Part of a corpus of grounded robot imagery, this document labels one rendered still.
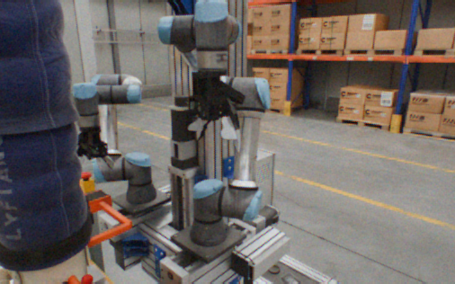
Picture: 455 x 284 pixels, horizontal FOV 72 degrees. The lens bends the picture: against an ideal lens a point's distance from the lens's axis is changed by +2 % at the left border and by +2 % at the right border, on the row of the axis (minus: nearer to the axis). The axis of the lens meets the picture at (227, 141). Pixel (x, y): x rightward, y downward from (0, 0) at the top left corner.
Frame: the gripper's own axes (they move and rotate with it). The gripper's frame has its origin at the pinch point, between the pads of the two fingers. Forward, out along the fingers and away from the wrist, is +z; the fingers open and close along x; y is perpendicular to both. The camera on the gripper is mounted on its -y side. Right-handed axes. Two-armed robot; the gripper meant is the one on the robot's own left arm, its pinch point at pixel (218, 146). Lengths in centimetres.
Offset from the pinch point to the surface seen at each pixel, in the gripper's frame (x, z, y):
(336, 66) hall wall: -330, 26, -809
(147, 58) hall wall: -955, 15, -607
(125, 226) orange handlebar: -33.0, 32.8, 12.0
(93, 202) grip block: -55, 32, 12
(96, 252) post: -124, 102, -12
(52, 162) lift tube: -19.8, 0.2, 34.4
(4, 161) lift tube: -21.9, -1.9, 42.9
